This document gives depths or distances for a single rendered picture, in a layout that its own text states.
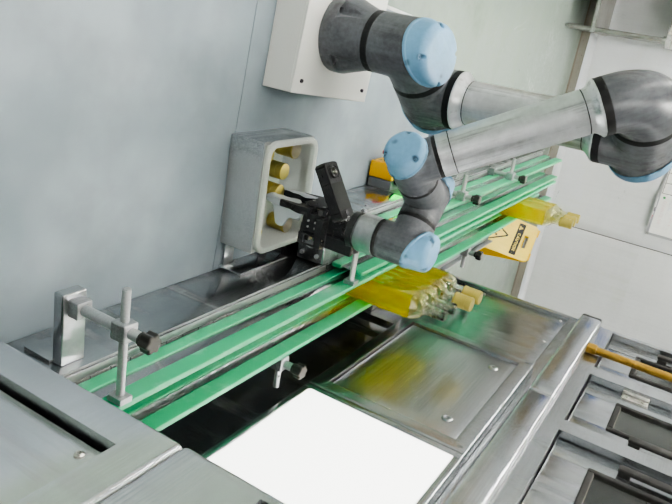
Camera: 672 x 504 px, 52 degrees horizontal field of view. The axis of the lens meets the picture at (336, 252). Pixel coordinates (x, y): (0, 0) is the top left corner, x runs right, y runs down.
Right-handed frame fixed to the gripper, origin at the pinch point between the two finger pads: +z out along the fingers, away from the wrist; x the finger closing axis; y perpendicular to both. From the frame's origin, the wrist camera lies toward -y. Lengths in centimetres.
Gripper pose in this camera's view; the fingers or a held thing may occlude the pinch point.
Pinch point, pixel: (276, 192)
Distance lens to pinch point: 139.8
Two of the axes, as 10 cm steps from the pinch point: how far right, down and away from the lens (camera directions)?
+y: -1.6, 9.3, 3.4
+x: 5.1, -2.2, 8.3
